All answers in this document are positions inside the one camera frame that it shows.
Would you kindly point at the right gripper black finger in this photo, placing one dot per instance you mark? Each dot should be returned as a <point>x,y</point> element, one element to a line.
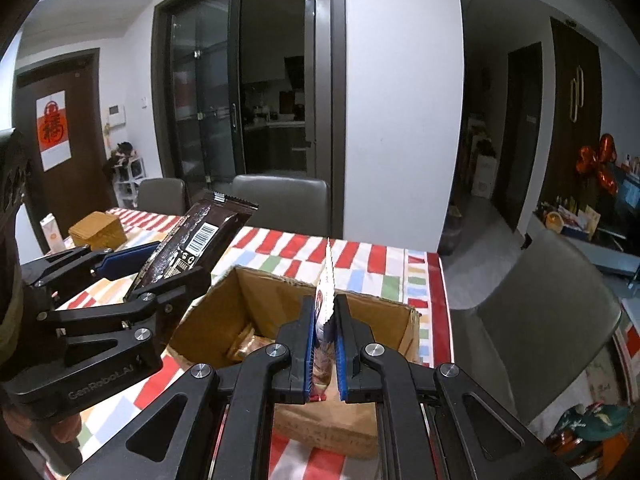
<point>158,307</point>

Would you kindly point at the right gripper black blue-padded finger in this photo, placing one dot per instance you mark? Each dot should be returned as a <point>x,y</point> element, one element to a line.
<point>434,423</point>
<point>208,424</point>

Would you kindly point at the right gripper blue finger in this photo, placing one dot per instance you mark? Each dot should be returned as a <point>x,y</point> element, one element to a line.
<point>54,279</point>

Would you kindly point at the dark chocolate bar wrapper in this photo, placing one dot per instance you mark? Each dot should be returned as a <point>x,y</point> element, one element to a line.
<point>200,238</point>

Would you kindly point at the white red snack packet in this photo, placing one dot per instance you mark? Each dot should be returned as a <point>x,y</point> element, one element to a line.
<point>324,327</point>

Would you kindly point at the person's left hand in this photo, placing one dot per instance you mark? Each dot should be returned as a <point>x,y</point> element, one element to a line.
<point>64,431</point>

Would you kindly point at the white orange milk carton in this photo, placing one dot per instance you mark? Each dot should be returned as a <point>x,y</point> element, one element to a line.
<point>52,233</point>

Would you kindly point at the woven brown basket box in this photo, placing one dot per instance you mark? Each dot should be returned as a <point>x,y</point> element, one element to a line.
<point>99,230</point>

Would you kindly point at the brown cardboard box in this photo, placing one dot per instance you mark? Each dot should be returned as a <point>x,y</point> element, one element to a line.
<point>300,339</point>

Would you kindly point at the grey chair far left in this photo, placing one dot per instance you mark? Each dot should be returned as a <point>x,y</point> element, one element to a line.
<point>163,196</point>

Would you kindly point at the grey chair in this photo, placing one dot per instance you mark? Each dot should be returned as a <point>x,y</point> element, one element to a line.
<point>539,329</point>
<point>163,196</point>
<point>286,204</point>

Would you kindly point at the red fu door poster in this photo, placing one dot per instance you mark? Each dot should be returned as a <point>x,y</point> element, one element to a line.
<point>52,130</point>

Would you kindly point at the colourful checked tablecloth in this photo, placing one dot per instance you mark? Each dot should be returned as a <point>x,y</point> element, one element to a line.
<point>410,277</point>

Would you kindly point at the grey chair right side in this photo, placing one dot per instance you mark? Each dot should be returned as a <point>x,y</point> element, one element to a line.
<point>539,329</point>

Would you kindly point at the dark brown entrance door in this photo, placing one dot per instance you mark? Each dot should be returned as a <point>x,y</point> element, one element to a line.
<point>79,186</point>

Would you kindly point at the grey chair far middle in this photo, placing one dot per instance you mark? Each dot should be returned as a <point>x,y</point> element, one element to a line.
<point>286,204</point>

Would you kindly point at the glass sliding door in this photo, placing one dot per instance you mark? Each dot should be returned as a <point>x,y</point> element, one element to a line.
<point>248,89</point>

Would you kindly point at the red balloon decoration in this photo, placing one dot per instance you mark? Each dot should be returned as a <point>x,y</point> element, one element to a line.
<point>600,161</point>

